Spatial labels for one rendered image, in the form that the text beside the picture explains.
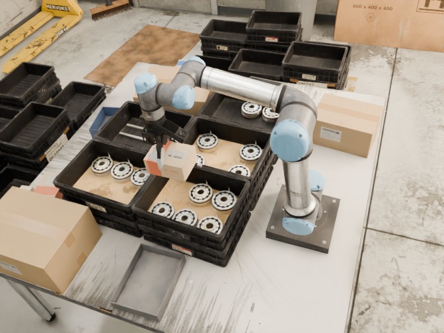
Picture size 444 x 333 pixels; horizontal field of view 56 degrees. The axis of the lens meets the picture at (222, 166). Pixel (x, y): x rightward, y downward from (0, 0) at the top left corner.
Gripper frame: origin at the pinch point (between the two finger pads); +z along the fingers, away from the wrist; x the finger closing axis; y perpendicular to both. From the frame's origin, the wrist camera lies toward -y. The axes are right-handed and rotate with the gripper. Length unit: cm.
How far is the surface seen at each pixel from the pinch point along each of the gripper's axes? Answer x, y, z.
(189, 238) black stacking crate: 17.2, -11.3, 25.0
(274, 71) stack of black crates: -166, 6, 72
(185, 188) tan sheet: -6.9, 1.5, 26.8
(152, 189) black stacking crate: 2.2, 11.7, 20.6
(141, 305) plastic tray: 43, 0, 39
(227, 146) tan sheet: -36.9, -7.2, 26.9
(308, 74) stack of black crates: -146, -23, 57
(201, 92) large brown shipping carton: -65, 17, 20
